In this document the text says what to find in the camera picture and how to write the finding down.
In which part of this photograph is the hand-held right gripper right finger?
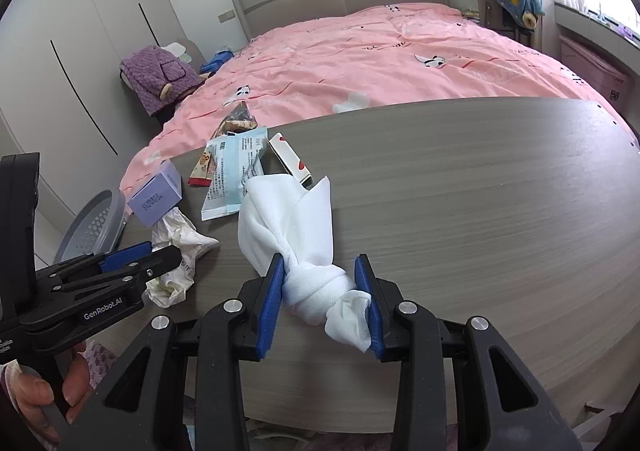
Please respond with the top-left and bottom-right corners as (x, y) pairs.
(353, 253), (583, 451)

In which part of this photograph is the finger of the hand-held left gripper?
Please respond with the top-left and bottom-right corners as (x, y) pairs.
(50, 241), (155, 282)
(52, 245), (183, 304)

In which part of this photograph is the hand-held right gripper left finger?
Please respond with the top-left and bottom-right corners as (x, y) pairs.
(102, 253), (287, 451)

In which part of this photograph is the white paper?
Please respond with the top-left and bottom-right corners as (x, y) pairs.
(145, 208), (221, 309)

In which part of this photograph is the grey perforated plastic basket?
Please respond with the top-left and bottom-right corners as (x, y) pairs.
(54, 189), (128, 264)

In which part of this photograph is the white knotted cloth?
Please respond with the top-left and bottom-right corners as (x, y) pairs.
(237, 176), (373, 352)

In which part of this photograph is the person's left hand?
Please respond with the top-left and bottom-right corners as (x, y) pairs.
(0, 338), (92, 451)

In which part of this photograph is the purple toothpaste box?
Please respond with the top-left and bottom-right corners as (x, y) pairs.
(127, 159), (183, 228)

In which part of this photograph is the red orange wrapper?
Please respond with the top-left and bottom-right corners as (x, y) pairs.
(188, 151), (217, 188)

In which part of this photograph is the light blue packet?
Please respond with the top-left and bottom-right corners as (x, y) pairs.
(201, 127), (269, 222)

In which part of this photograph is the small red white box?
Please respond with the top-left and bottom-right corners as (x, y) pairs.
(267, 132), (314, 189)

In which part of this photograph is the brown snack wrapper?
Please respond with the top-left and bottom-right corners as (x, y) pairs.
(210, 101), (259, 139)

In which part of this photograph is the purple fleece robe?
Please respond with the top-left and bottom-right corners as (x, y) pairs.
(120, 45), (206, 118)

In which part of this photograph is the blue bag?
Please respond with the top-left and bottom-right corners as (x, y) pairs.
(200, 50), (233, 74)

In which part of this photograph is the white wardrobe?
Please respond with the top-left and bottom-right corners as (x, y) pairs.
(0, 0), (188, 232)

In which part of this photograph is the bed with pink duvet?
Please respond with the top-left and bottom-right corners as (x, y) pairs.
(119, 2), (640, 196)

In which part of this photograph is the brown chair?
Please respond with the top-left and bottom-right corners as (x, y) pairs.
(477, 0), (531, 49)

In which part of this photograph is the pink storage box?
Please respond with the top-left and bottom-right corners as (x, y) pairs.
(559, 35), (631, 104)

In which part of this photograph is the grey window sill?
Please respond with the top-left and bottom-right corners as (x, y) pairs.
(554, 1), (640, 62)

